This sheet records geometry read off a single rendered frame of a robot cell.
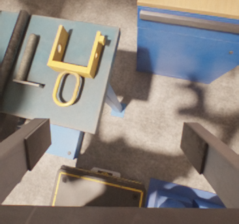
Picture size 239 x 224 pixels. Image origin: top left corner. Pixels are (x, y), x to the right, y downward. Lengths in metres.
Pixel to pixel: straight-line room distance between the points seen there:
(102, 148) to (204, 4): 1.35
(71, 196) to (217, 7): 1.48
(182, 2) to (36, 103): 0.77
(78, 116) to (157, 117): 1.14
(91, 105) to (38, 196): 1.49
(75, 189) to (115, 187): 0.31
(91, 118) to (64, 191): 0.98
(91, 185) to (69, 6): 1.86
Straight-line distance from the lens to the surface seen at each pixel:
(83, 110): 0.62
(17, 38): 0.80
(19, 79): 0.73
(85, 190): 1.46
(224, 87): 1.91
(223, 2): 0.99
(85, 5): 2.22
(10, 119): 0.85
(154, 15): 0.95
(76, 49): 0.70
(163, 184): 1.73
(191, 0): 0.96
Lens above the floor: 1.65
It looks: 80 degrees down
